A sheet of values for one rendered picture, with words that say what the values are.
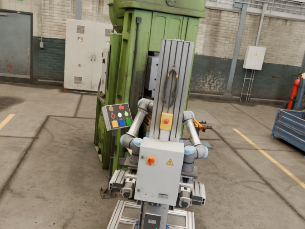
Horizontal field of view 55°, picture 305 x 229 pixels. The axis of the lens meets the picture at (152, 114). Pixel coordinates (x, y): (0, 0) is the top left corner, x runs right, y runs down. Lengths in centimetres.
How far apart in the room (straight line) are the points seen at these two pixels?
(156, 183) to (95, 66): 687
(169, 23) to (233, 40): 674
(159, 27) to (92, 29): 527
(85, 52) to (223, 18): 453
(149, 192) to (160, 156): 33
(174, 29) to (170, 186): 213
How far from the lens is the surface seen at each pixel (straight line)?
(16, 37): 989
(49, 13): 965
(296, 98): 1057
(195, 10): 389
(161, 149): 224
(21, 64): 994
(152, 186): 238
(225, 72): 1043
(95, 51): 889
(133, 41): 363
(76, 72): 902
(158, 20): 373
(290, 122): 699
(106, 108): 336
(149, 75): 364
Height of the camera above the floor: 209
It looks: 16 degrees down
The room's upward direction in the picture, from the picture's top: 7 degrees clockwise
